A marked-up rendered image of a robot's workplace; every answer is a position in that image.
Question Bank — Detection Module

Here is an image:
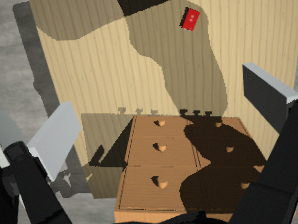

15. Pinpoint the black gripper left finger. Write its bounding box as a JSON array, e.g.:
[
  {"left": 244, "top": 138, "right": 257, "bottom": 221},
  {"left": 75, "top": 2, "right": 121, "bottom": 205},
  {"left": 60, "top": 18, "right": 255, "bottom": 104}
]
[{"left": 0, "top": 101, "right": 82, "bottom": 224}]

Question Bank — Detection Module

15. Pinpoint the small brown chest of drawers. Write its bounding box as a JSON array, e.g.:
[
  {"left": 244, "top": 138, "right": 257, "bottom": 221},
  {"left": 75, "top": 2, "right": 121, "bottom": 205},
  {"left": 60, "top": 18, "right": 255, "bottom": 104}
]
[{"left": 114, "top": 116, "right": 267, "bottom": 223}]

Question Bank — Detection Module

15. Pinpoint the red nine-volt battery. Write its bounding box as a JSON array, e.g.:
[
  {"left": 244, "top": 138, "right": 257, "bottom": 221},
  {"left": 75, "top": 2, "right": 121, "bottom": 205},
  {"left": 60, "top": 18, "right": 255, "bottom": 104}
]
[{"left": 182, "top": 8, "right": 200, "bottom": 31}]

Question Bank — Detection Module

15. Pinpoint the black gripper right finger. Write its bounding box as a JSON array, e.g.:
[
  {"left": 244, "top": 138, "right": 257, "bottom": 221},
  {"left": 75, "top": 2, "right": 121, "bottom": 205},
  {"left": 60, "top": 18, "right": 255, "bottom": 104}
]
[{"left": 227, "top": 62, "right": 298, "bottom": 224}]

